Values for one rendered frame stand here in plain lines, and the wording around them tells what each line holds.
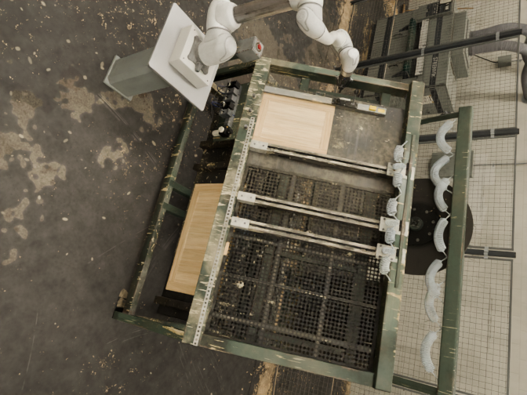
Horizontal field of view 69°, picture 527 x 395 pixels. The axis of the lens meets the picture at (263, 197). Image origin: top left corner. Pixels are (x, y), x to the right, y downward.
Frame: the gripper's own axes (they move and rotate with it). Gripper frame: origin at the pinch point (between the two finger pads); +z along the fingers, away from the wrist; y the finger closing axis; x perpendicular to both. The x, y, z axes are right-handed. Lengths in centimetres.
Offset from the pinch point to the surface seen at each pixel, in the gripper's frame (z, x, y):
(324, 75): 12.0, -17.1, 13.4
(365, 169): 8, 56, -29
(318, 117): 14.0, 18.9, 11.8
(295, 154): 8, 55, 23
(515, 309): 347, 81, -345
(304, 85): 19.1, -9.5, 27.0
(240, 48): -5, -15, 80
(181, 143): 49, 49, 119
